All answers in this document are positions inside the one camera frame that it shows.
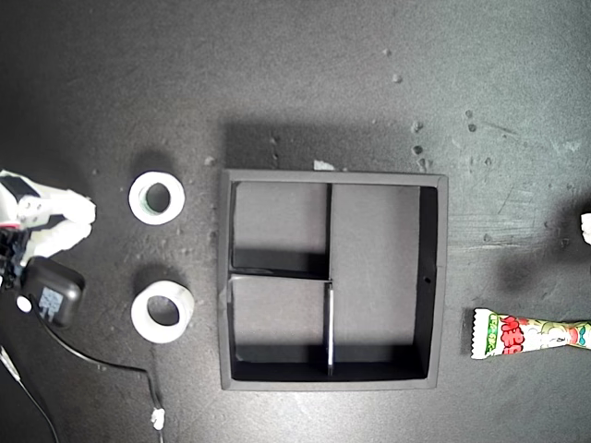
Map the grey thin cable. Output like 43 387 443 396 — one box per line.
0 344 61 443

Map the black camera cable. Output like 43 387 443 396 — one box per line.
40 320 163 414

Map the printed snack bar wrapper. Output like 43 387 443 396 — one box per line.
469 307 591 361

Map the white tape roll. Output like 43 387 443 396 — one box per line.
127 171 187 226
129 280 194 344

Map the red black wire bundle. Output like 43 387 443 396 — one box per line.
0 223 28 290

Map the black compartment tray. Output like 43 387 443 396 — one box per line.
216 168 450 392

